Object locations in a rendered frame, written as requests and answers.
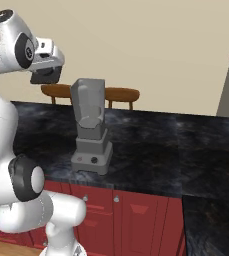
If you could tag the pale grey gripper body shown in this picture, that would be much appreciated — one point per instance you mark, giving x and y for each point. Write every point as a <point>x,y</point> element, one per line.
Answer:
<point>51,60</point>

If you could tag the grey blender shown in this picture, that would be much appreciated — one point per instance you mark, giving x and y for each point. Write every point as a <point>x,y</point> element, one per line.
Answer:
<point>90,133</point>

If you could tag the brown wooden stool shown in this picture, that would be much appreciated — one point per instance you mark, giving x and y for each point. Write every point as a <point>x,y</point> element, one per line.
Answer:
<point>122,94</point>
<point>57,90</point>

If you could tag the red cupboard door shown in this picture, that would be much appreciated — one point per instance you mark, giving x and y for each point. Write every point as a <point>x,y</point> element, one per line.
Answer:
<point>142,226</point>
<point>97,220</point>
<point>57,186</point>

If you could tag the round silver cupboard knob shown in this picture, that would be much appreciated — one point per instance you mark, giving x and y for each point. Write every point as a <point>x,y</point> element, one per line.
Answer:
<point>116,199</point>
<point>85,198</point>

